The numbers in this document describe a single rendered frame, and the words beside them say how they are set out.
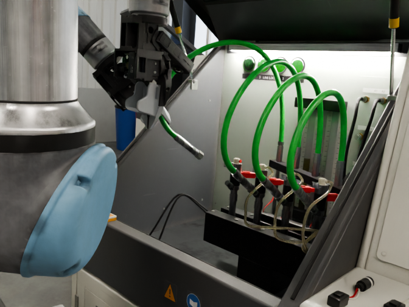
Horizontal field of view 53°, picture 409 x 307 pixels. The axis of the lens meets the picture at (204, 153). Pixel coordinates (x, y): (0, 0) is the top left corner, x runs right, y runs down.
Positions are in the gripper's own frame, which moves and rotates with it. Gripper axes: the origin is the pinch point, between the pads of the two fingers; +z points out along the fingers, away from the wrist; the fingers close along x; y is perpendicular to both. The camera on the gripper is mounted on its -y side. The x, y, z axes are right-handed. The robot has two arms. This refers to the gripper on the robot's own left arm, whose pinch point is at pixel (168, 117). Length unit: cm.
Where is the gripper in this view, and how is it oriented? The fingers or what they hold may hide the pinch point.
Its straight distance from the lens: 104.3
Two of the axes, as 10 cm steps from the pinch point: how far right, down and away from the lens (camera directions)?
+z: 6.5, 7.5, 1.1
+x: 2.0, -0.3, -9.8
